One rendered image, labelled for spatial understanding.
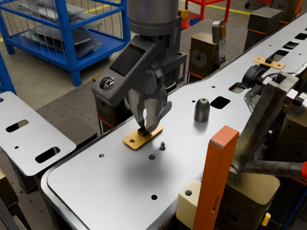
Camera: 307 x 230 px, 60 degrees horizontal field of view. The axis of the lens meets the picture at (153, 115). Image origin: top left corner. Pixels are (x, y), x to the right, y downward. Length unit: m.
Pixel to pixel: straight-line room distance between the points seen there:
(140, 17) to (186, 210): 0.27
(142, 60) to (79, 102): 0.79
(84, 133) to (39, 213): 0.32
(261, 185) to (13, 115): 0.51
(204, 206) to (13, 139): 0.41
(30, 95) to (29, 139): 2.10
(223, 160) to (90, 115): 0.88
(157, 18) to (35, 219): 0.62
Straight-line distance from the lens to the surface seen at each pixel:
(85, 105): 1.15
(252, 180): 0.41
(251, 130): 0.34
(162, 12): 0.39
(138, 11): 0.39
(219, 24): 0.80
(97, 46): 2.95
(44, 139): 0.56
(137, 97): 0.48
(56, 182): 0.48
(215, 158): 0.24
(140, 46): 0.42
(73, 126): 0.61
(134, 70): 0.39
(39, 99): 2.58
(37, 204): 0.85
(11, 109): 0.67
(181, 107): 0.60
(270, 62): 0.84
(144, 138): 0.51
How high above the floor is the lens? 1.36
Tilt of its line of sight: 38 degrees down
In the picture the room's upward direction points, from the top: straight up
